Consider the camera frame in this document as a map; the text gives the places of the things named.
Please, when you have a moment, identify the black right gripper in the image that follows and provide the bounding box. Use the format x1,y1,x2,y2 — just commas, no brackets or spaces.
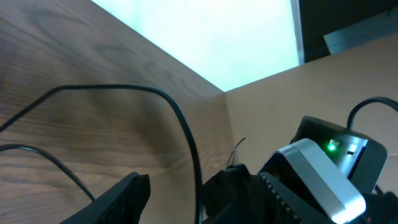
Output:
203,164,277,224

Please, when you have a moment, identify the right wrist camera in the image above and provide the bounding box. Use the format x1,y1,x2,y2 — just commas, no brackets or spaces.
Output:
259,139,366,223

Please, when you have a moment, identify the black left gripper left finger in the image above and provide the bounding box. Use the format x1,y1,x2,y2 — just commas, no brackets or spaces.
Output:
61,172,150,224

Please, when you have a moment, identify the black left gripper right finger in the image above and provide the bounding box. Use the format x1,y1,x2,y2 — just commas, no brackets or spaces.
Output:
259,172,332,224

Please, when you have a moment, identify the right camera cable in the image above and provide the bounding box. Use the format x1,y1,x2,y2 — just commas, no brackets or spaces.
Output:
346,96,398,131

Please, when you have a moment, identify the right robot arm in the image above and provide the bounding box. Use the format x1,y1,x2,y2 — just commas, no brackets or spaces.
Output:
203,116,397,224

